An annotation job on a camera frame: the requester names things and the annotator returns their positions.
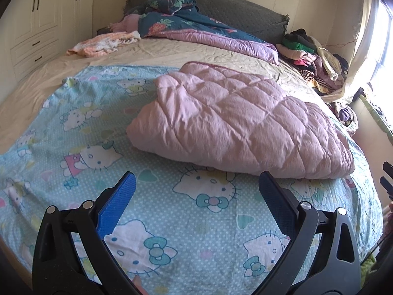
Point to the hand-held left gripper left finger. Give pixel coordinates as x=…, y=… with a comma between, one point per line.
x=118, y=202

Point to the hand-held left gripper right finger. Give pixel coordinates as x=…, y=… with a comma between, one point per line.
x=278, y=204

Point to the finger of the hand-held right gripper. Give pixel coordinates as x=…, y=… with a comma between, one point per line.
x=387, y=186
x=388, y=169

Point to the pink quilted duvet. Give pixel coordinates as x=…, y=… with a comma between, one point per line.
x=239, y=119

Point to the beige bag with clothes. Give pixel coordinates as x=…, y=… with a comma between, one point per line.
x=345, y=115

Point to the pile of mixed clothes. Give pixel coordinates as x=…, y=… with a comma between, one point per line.
x=307, y=58

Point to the green patterned cloth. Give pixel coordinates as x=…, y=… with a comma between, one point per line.
x=377, y=113

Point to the cartoon cat print bed sheet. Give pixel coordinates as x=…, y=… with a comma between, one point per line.
x=184, y=221

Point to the cream curtain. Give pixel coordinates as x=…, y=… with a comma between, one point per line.
x=362, y=52

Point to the window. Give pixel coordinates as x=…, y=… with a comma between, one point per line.
x=385, y=37

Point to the beige bed sheet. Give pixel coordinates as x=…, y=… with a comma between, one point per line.
x=153, y=52

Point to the orange and white cloth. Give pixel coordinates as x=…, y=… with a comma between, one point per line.
x=101, y=44

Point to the pink garment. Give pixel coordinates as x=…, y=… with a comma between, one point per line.
x=130, y=21

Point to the grey padded headboard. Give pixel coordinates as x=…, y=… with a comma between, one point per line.
x=245, y=12

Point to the dark blue floral duvet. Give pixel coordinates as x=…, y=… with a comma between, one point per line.
x=190, y=21

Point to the white wardrobe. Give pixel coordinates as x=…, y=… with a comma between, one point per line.
x=46, y=12

